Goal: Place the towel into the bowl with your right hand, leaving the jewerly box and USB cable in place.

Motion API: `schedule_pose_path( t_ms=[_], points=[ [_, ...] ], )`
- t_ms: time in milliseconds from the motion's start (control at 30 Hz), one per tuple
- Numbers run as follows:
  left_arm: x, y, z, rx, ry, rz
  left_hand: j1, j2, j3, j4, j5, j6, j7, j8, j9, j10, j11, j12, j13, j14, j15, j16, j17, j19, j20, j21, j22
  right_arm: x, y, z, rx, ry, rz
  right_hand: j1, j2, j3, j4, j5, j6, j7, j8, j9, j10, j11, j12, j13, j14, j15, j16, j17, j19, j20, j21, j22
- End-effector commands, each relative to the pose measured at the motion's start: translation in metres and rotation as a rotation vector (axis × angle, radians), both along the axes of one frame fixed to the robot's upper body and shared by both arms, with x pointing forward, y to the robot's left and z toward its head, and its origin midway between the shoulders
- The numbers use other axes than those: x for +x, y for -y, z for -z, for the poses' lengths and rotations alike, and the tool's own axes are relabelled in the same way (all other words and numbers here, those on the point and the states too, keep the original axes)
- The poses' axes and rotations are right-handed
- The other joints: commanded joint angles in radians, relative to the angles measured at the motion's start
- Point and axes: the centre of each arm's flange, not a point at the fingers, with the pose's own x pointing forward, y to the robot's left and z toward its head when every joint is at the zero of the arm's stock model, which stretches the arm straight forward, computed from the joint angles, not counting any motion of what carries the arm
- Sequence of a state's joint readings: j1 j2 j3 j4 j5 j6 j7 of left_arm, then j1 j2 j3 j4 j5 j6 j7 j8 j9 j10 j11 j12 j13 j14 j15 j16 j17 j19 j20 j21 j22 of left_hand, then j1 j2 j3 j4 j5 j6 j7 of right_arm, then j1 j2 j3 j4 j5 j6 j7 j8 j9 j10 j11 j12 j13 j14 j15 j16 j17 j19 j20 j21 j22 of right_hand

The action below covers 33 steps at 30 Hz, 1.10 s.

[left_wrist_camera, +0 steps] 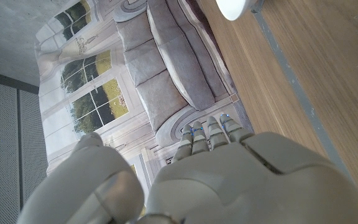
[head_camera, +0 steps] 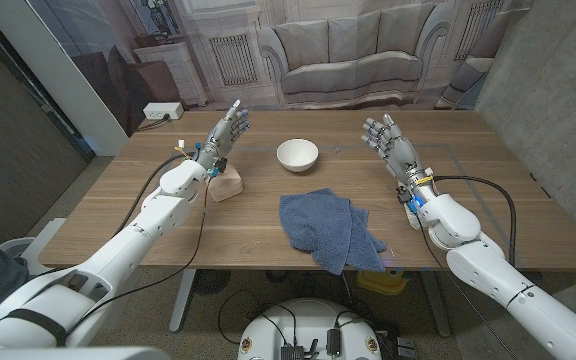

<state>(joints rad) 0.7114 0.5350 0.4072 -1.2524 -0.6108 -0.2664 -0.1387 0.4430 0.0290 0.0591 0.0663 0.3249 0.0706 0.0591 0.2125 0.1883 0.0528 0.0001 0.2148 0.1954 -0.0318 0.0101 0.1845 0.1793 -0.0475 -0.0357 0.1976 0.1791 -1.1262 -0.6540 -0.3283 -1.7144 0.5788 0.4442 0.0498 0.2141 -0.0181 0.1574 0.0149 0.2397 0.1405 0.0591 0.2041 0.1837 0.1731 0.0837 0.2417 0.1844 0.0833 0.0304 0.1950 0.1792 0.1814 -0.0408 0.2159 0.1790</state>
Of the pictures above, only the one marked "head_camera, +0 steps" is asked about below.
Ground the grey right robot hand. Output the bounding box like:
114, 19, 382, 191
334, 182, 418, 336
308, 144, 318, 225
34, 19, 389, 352
360, 113, 437, 198

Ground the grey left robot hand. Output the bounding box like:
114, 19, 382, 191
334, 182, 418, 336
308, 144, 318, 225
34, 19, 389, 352
197, 99, 251, 171

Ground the blue terry towel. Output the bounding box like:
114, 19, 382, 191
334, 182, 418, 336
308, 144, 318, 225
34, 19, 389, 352
278, 187, 388, 276

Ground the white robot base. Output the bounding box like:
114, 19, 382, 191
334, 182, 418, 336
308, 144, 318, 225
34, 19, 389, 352
237, 298, 383, 360

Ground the white ceramic bowl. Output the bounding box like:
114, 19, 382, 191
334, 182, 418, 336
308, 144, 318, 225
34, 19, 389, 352
276, 138, 320, 174

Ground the white power strip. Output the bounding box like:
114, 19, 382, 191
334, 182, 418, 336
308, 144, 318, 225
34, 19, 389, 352
142, 101, 185, 121

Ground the printed living room backdrop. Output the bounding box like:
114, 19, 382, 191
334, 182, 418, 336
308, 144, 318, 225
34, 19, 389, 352
26, 0, 534, 136

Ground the yellow floor object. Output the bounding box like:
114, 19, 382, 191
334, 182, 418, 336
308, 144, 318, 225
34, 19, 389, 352
356, 269, 412, 296

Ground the black round floor fan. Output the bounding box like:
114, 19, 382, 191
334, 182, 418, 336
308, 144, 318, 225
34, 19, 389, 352
192, 269, 232, 296

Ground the white table leg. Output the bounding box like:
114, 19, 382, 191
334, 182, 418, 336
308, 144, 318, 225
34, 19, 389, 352
168, 268, 198, 334

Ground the black power adapter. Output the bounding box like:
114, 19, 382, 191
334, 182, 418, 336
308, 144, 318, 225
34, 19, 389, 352
326, 328, 342, 357

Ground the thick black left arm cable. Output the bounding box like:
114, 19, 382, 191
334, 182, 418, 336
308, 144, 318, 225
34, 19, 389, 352
115, 152, 189, 239

